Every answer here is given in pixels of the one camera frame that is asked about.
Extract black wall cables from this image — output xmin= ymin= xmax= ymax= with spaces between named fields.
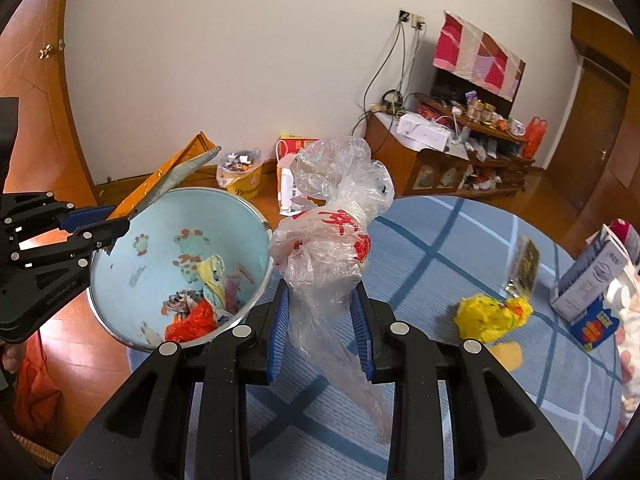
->
xmin=362 ymin=22 xmax=426 ymax=131

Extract long orange package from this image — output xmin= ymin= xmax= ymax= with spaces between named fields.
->
xmin=107 ymin=131 xmax=222 ymax=222

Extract pale yellow piece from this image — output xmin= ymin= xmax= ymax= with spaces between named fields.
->
xmin=487 ymin=342 xmax=523 ymax=368

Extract yellow trash bin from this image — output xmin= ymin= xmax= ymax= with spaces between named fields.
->
xmin=216 ymin=149 xmax=264 ymax=200

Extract grey purple patterned wrapper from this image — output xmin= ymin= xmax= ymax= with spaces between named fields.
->
xmin=162 ymin=290 xmax=201 ymax=316

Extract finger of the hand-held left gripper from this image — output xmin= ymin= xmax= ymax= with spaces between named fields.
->
xmin=0 ymin=191 xmax=117 ymax=243
xmin=10 ymin=219 xmax=132 ymax=271

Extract yellow crumpled wrapper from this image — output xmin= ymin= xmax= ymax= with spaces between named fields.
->
xmin=453 ymin=295 xmax=508 ymax=343

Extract white paper bag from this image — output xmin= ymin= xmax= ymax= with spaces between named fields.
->
xmin=276 ymin=152 xmax=311 ymax=217

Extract dark small packet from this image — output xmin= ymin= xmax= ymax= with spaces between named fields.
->
xmin=502 ymin=235 xmax=542 ymax=298

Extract wooden cabinet with brass knobs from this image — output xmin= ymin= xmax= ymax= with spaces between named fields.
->
xmin=0 ymin=0 xmax=96 ymax=196

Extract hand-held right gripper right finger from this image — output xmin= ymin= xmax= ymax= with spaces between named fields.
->
xmin=350 ymin=287 xmax=586 ymax=480

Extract red cardboard box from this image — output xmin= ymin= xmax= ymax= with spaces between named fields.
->
xmin=278 ymin=134 xmax=321 ymax=161

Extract black television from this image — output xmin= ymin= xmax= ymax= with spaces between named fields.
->
xmin=431 ymin=67 xmax=513 ymax=118

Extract wooden television stand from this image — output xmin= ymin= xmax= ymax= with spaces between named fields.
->
xmin=364 ymin=94 xmax=536 ymax=198

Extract light blue cartoon basin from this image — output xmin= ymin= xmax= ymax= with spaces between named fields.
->
xmin=87 ymin=186 xmax=275 ymax=351

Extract television with red cloth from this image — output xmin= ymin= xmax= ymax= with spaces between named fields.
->
xmin=432 ymin=10 xmax=527 ymax=102

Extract person's left hand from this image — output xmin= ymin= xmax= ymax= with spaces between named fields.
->
xmin=0 ymin=344 xmax=23 ymax=375

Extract orange plastic bag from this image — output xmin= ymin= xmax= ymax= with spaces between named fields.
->
xmin=522 ymin=116 xmax=547 ymax=159

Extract white blue carton box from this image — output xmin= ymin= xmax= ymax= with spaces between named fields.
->
xmin=549 ymin=223 xmax=632 ymax=322

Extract wooden door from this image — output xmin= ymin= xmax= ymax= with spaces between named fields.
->
xmin=545 ymin=57 xmax=631 ymax=216

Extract small yellow green wrapper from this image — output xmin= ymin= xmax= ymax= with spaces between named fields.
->
xmin=502 ymin=296 xmax=534 ymax=331

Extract clear plastic bag red print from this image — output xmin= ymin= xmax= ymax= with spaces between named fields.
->
xmin=268 ymin=136 xmax=396 ymax=446

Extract blue carton with white cap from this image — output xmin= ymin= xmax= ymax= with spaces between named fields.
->
xmin=570 ymin=296 xmax=626 ymax=351

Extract white flat box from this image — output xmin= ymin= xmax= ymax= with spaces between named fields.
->
xmin=397 ymin=112 xmax=451 ymax=151

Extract orange cloth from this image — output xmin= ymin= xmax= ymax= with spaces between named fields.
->
xmin=14 ymin=332 xmax=63 ymax=443

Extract shiny red crinkled wrapper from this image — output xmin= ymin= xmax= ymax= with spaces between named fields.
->
xmin=164 ymin=302 xmax=221 ymax=343

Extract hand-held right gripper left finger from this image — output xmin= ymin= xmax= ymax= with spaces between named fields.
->
xmin=52 ymin=285 xmax=291 ymax=480

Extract floral blanket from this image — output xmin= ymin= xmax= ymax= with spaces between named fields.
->
xmin=607 ymin=218 xmax=640 ymax=411

